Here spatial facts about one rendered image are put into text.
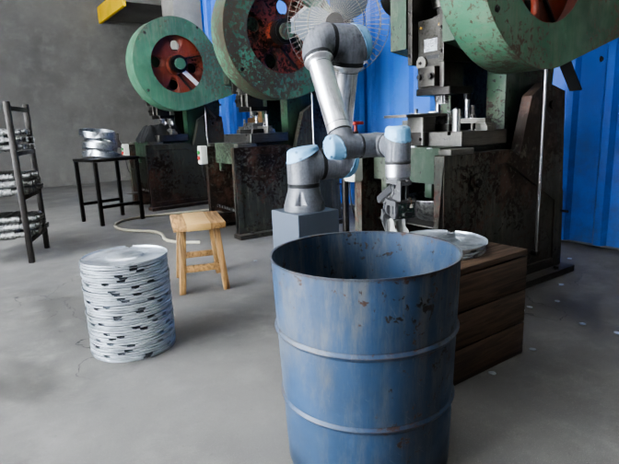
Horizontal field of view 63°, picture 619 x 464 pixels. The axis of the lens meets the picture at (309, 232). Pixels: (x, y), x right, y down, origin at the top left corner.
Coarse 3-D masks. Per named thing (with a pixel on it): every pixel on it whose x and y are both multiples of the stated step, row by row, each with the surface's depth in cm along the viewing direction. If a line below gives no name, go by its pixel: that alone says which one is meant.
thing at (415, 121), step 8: (432, 112) 212; (408, 120) 218; (416, 120) 214; (424, 120) 212; (432, 120) 214; (416, 128) 215; (424, 128) 212; (432, 128) 215; (416, 136) 216; (424, 136) 213; (416, 144) 216; (424, 144) 214
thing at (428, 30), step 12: (420, 24) 217; (432, 24) 212; (420, 36) 218; (432, 36) 213; (420, 48) 219; (432, 48) 213; (420, 60) 218; (432, 60) 214; (420, 72) 217; (432, 72) 212; (444, 72) 211; (456, 72) 215; (420, 84) 218; (432, 84) 213; (444, 84) 212; (456, 84) 216
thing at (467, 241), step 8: (416, 232) 174; (424, 232) 174; (432, 232) 174; (440, 232) 173; (448, 232) 173; (456, 232) 172; (464, 232) 170; (448, 240) 159; (456, 240) 158; (464, 240) 160; (472, 240) 160; (480, 240) 159; (464, 248) 151; (472, 248) 151; (480, 248) 150
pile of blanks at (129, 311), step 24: (144, 264) 166; (168, 264) 182; (96, 288) 167; (120, 288) 164; (144, 288) 167; (168, 288) 178; (96, 312) 167; (120, 312) 166; (144, 312) 169; (168, 312) 178; (96, 336) 172; (120, 336) 169; (144, 336) 170; (168, 336) 178; (120, 360) 171
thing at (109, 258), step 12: (96, 252) 183; (108, 252) 183; (120, 252) 179; (132, 252) 179; (144, 252) 180; (156, 252) 180; (84, 264) 165; (96, 264) 167; (108, 264) 166; (120, 264) 166; (132, 264) 164
